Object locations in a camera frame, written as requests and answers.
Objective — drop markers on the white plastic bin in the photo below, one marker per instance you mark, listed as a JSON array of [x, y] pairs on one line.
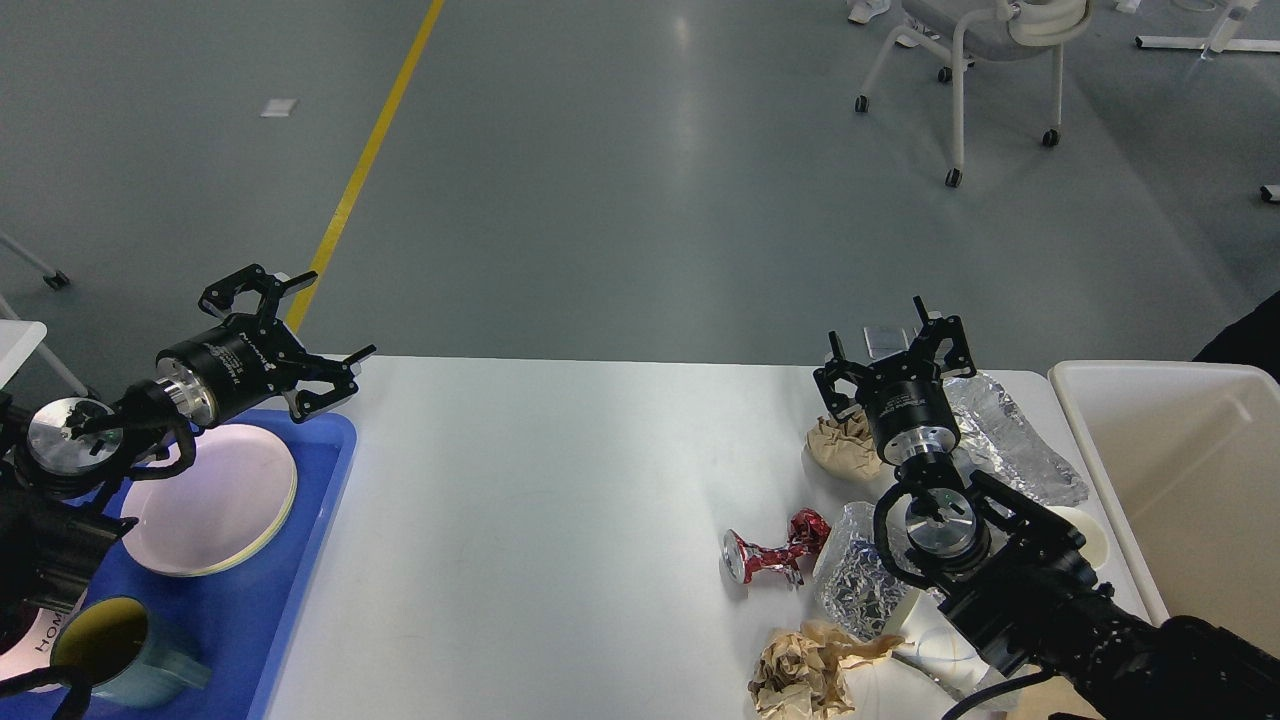
[[1186, 459]]

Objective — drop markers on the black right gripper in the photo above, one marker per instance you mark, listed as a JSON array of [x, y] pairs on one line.
[[912, 415]]

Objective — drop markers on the yellow plate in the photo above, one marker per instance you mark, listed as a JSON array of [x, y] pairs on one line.
[[285, 520]]

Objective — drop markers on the crumpled foil sheet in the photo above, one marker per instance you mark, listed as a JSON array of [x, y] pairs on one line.
[[998, 438]]

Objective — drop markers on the foil ball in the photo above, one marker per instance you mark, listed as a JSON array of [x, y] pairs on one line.
[[853, 586]]

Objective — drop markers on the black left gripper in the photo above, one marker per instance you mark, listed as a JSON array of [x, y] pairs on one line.
[[215, 375]]

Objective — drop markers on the white office chair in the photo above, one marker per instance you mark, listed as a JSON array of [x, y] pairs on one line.
[[974, 32]]

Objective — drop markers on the white paper cup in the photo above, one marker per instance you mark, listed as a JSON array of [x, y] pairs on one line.
[[1096, 548]]

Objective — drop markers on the teal mug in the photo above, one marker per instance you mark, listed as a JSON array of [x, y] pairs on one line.
[[130, 655]]

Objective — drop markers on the person in white tracksuit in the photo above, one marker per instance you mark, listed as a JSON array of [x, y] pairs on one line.
[[862, 12]]

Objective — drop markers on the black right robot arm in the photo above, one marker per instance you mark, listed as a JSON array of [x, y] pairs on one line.
[[1011, 572]]

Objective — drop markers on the pink ribbed mug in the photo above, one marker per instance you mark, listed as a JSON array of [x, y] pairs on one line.
[[27, 646]]

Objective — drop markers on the white stand base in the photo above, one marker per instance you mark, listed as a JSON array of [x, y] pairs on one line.
[[1222, 38]]

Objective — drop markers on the white side table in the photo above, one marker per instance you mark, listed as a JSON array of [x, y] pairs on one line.
[[22, 339]]

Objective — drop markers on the pink plate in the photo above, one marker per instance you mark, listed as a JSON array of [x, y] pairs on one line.
[[220, 500]]

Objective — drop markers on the clear plastic wrap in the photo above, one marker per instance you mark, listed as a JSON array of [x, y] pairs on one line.
[[927, 674]]

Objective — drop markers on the blue plastic tray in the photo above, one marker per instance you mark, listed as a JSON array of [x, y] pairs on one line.
[[243, 618]]

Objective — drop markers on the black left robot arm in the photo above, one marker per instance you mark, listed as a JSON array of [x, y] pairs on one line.
[[63, 463]]

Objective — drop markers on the crumpled brown paper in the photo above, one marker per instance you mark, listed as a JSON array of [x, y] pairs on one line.
[[806, 674], [845, 449]]

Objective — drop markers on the crushed red can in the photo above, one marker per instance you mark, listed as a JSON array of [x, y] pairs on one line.
[[807, 535]]

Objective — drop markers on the crumpled brown paper front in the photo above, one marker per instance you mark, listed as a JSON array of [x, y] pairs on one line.
[[806, 674]]

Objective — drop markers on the crumpled brown paper back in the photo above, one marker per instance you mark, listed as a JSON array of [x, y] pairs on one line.
[[845, 449]]

